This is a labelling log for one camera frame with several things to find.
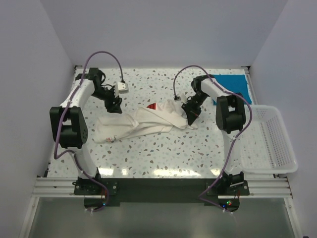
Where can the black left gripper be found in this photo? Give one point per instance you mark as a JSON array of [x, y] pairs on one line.
[[112, 107]]

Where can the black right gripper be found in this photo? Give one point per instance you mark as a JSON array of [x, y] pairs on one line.
[[192, 114]]

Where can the white t shirt red print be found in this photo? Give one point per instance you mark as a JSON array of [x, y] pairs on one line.
[[153, 119]]

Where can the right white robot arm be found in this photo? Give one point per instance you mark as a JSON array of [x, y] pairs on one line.
[[232, 117]]

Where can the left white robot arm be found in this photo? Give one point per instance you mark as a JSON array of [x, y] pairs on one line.
[[70, 130]]

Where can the folded blue t shirt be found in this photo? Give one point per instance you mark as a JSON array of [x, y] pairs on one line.
[[236, 84]]

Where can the white plastic basket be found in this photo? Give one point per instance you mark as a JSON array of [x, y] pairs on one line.
[[265, 144]]

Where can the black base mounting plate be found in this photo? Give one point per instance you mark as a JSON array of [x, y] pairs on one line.
[[111, 192]]

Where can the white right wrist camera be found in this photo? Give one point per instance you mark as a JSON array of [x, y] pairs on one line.
[[180, 98]]

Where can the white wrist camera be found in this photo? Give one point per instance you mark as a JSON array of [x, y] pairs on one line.
[[121, 88], [180, 98]]

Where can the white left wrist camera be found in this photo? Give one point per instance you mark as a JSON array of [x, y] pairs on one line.
[[121, 88]]

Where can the aluminium rail frame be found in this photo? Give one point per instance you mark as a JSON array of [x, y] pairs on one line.
[[179, 155]]

